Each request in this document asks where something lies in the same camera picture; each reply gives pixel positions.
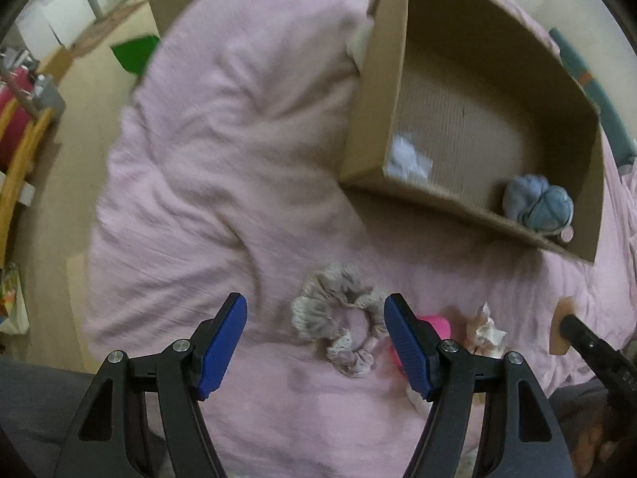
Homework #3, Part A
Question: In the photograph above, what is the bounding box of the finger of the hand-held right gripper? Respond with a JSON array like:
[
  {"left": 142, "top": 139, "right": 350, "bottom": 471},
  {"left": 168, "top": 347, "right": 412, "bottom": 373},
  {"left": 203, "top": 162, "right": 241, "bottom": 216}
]
[{"left": 560, "top": 313, "right": 637, "bottom": 394}]

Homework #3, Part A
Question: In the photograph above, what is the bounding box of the white crumpled soft item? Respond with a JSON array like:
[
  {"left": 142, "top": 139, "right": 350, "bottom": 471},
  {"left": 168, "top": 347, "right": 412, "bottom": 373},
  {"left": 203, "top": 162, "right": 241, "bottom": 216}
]
[{"left": 385, "top": 133, "right": 433, "bottom": 181}]

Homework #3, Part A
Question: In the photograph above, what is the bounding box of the brown cardboard box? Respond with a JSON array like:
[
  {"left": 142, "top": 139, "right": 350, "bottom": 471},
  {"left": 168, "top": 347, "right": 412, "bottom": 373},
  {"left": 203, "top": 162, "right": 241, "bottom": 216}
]
[{"left": 339, "top": 0, "right": 605, "bottom": 264}]

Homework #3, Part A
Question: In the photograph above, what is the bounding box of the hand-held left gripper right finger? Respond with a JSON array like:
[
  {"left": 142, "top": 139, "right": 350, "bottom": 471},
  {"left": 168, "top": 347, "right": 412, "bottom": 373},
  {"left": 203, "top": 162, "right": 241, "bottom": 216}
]
[{"left": 384, "top": 294, "right": 573, "bottom": 478}]

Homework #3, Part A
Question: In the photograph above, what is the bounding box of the tan soft pad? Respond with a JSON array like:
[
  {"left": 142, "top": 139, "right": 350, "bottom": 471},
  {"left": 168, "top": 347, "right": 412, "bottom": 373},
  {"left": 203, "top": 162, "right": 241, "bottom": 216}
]
[{"left": 549, "top": 296, "right": 578, "bottom": 357}]

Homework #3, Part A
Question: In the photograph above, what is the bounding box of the green sheet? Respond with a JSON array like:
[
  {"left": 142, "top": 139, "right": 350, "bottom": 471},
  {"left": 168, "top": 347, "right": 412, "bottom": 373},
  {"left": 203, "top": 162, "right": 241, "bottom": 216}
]
[{"left": 110, "top": 35, "right": 161, "bottom": 74}]

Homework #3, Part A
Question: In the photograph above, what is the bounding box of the large beige scrunchie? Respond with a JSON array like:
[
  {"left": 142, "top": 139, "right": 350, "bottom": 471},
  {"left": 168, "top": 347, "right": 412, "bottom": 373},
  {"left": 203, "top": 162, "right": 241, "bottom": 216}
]
[{"left": 291, "top": 262, "right": 390, "bottom": 343}]

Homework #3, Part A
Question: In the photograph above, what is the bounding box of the small beige scrunchie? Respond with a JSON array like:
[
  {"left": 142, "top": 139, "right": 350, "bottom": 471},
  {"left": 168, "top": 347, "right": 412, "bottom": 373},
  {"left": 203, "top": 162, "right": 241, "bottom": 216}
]
[{"left": 326, "top": 331, "right": 379, "bottom": 376}]

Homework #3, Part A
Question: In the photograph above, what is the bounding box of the pink suitcase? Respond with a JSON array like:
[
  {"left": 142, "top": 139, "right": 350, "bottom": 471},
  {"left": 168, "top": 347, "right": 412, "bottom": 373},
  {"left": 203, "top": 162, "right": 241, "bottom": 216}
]
[{"left": 0, "top": 67, "right": 37, "bottom": 170}]

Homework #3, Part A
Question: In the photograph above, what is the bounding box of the white patterned bag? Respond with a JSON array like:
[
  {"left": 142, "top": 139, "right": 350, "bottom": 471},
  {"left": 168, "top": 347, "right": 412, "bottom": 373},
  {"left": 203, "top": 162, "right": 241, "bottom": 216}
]
[{"left": 0, "top": 261, "right": 29, "bottom": 334}]

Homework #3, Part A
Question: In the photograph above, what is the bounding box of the person's right hand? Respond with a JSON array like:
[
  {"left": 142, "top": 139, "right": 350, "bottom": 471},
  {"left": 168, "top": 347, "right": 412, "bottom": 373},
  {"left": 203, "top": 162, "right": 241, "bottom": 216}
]
[{"left": 572, "top": 403, "right": 620, "bottom": 476}]

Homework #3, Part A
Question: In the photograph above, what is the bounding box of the hot pink soft item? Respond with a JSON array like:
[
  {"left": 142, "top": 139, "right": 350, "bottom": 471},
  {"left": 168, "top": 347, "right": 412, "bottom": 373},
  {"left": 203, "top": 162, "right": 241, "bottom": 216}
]
[{"left": 388, "top": 315, "right": 451, "bottom": 374}]

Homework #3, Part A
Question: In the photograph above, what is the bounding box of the yellow wooden frame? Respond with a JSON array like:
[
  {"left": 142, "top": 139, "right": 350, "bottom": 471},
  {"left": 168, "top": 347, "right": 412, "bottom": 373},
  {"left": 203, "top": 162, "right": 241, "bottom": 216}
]
[{"left": 0, "top": 104, "right": 55, "bottom": 270}]

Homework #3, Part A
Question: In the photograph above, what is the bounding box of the blue soft ball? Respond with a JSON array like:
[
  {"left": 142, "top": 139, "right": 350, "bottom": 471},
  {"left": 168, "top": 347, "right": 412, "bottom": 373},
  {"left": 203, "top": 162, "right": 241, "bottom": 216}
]
[{"left": 528, "top": 185, "right": 574, "bottom": 232}]

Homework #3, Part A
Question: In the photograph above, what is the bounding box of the grey-blue soft ball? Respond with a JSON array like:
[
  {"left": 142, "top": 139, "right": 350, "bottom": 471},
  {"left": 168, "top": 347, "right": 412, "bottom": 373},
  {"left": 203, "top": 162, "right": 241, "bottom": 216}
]
[{"left": 502, "top": 174, "right": 548, "bottom": 227}]

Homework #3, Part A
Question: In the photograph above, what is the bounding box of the cream crumpled soft item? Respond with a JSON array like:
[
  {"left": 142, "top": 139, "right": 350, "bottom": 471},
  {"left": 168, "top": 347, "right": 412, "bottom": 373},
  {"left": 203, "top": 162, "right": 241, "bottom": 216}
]
[{"left": 464, "top": 302, "right": 508, "bottom": 357}]

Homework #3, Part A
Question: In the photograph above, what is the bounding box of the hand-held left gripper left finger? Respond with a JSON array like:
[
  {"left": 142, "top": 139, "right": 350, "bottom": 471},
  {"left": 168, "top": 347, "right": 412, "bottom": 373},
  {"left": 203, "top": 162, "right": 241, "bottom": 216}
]
[{"left": 52, "top": 293, "right": 248, "bottom": 478}]

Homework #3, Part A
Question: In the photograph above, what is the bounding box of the white cabinet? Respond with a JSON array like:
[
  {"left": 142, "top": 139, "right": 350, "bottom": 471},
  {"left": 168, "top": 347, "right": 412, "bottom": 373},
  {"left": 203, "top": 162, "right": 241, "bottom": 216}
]
[{"left": 17, "top": 0, "right": 98, "bottom": 51}]

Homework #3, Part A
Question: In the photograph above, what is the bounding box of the pink blanket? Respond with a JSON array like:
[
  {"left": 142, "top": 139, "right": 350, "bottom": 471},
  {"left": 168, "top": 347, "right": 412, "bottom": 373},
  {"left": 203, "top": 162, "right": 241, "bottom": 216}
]
[{"left": 82, "top": 0, "right": 637, "bottom": 478}]

